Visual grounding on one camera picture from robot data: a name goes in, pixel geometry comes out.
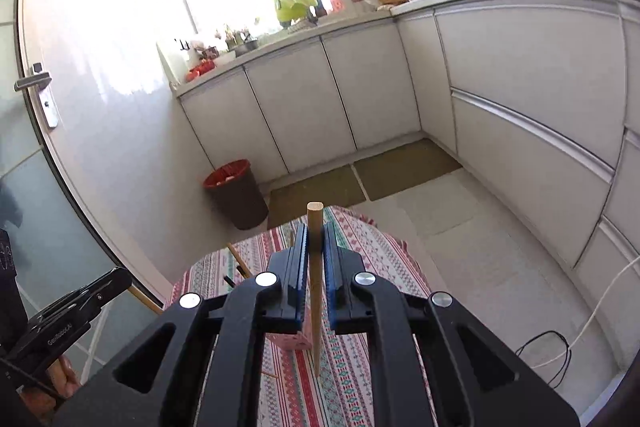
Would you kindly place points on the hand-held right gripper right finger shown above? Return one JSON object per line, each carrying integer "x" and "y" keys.
{"x": 330, "y": 277}

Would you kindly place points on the patterned tablecloth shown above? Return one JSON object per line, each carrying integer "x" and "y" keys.
{"x": 350, "y": 357}

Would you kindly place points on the dark trash bin red liner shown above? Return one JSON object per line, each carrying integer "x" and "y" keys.
{"x": 237, "y": 197}

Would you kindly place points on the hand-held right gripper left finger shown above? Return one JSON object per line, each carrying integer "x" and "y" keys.
{"x": 301, "y": 277}

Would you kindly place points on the wooden chopstick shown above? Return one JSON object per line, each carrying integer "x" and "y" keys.
{"x": 315, "y": 257}
{"x": 240, "y": 261}

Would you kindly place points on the person's left hand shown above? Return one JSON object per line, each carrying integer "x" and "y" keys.
{"x": 62, "y": 379}

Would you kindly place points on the frosted glass door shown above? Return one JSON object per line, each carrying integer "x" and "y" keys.
{"x": 60, "y": 207}

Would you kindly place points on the brown floor mat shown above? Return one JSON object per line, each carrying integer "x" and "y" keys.
{"x": 405, "y": 167}

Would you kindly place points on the pink perforated basket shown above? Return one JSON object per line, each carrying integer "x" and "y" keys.
{"x": 290, "y": 339}

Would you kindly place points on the red bowl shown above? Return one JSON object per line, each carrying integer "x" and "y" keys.
{"x": 202, "y": 69}

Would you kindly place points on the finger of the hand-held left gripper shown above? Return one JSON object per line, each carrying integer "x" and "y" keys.
{"x": 107, "y": 287}

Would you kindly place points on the white kitchen cabinets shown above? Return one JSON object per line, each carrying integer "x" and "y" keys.
{"x": 500, "y": 82}

